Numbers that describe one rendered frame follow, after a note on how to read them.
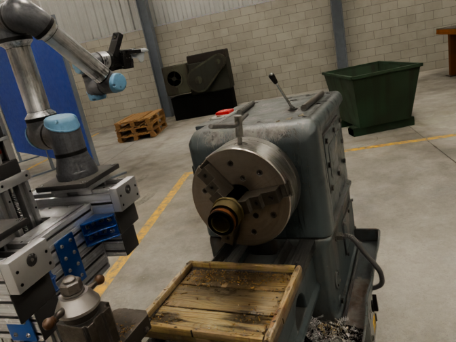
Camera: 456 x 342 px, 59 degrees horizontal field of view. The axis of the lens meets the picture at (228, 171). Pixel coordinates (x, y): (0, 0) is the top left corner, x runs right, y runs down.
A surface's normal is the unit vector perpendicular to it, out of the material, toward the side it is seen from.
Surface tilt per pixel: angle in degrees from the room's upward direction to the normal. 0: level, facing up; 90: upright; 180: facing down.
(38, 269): 90
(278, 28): 90
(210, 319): 0
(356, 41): 90
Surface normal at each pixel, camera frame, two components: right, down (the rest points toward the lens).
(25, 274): 0.94, -0.09
